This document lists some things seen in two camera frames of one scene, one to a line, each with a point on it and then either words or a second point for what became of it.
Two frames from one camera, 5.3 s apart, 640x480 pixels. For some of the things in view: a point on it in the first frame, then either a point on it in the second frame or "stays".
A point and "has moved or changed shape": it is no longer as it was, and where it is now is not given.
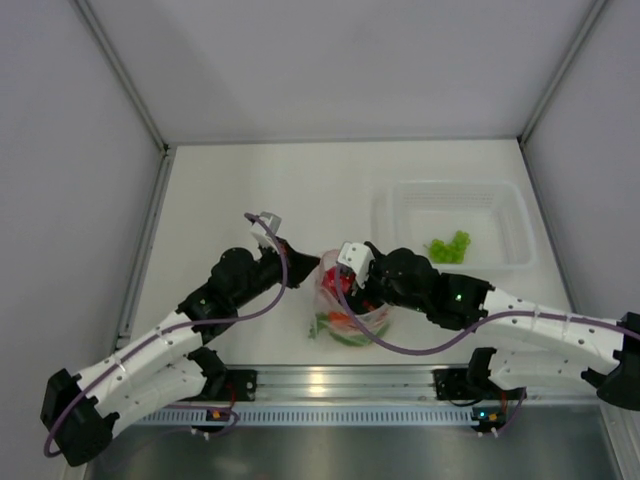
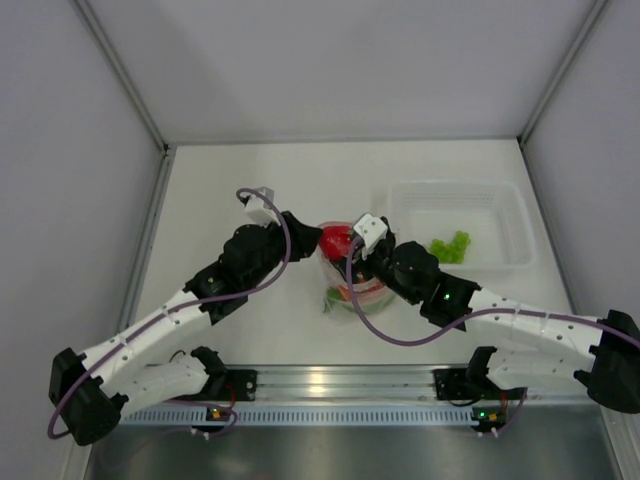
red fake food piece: (347, 281) → (335, 240)
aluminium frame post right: (594, 11) stays
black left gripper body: (271, 270) → (299, 249)
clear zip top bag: (334, 317) has moved or changed shape
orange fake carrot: (323, 320) → (340, 292)
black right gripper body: (378, 290) → (377, 264)
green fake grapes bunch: (451, 253) stays
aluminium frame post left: (140, 103) stays
